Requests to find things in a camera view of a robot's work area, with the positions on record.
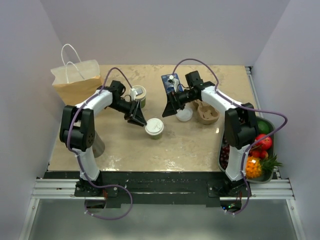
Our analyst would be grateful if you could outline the grey fruit tray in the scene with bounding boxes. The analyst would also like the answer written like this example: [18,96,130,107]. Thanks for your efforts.
[218,116,274,184]

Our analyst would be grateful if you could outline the white plastic cup lid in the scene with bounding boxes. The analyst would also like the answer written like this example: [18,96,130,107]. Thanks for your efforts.
[145,118,165,136]

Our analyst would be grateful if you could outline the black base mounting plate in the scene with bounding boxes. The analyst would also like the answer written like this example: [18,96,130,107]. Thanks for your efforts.
[43,171,251,208]

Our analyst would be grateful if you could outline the red apple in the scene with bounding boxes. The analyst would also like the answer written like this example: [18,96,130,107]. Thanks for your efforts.
[255,133,273,151]

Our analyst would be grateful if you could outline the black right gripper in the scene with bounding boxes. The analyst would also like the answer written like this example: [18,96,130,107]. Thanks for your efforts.
[162,89,198,118]

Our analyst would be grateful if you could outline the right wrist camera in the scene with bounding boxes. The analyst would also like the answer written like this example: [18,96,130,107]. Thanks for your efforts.
[167,75,180,92]

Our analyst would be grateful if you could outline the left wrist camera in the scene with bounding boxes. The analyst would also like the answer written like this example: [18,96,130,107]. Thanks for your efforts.
[129,85,147,99]

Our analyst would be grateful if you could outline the brown paper bag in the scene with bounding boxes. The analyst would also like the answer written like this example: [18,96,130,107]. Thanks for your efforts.
[50,43,104,106]

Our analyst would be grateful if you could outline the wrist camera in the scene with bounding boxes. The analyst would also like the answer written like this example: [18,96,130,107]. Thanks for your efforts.
[167,75,180,92]
[129,85,147,99]

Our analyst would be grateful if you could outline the stack of white lids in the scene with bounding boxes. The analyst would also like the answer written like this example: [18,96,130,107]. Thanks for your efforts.
[175,107,193,122]

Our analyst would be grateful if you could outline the blue razor blister pack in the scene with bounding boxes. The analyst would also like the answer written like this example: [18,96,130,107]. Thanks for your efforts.
[161,73,183,94]

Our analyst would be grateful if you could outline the grey metal cup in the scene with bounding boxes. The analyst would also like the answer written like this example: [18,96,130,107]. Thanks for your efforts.
[92,132,105,158]

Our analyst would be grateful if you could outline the orange pineapple toy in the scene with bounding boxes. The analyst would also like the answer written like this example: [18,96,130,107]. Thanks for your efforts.
[245,155,283,179]

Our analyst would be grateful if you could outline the stacked green paper cups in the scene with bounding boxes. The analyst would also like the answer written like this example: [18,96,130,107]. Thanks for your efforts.
[129,85,147,109]

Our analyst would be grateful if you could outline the brown pulp cup carrier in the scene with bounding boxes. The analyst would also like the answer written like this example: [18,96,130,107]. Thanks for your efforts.
[192,99,220,125]

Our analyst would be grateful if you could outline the green paper cup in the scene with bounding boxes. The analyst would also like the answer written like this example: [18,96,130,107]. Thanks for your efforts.
[145,118,165,140]

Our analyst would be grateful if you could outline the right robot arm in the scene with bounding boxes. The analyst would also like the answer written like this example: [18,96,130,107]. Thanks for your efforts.
[161,71,259,197]

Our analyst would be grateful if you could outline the green avocado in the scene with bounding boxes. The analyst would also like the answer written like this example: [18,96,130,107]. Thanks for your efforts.
[257,120,271,135]

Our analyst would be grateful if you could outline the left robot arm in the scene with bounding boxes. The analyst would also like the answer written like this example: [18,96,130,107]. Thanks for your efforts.
[59,80,147,196]

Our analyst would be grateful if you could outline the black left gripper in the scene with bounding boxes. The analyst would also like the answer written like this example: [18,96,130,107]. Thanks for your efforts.
[108,98,147,127]

